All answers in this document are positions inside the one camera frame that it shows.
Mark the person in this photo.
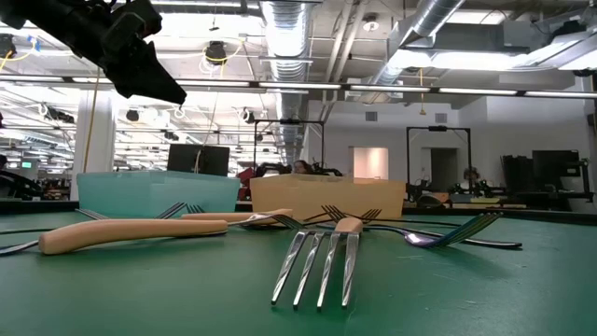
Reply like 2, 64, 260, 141
461, 166, 482, 190
291, 159, 315, 176

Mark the corrugated silver ventilation duct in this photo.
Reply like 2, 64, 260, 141
258, 0, 314, 162

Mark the orange plastic bin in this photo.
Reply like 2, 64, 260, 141
249, 174, 407, 221

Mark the smooth silver ventilation duct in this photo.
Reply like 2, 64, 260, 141
363, 0, 467, 106

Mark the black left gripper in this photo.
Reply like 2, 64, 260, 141
76, 21, 188, 106

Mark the teal plastic bin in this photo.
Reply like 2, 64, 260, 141
76, 170, 242, 219

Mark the cream-handled silver fork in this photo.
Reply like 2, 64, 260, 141
180, 207, 295, 226
37, 212, 307, 257
270, 216, 365, 312

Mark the black monitor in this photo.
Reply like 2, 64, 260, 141
531, 148, 582, 191
166, 143, 231, 178

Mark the green table mat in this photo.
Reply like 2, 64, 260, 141
0, 210, 597, 336

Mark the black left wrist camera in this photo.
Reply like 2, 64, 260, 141
100, 0, 163, 53

